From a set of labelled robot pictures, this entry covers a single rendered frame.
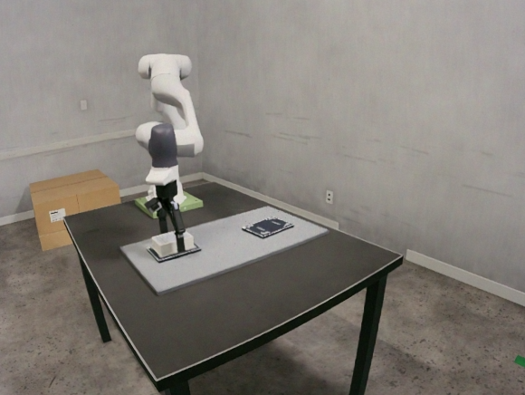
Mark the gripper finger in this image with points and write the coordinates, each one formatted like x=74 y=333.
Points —
x=178 y=225
x=162 y=216

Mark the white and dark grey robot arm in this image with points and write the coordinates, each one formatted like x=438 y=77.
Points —
x=167 y=142

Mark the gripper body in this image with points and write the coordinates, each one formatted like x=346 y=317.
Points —
x=167 y=192

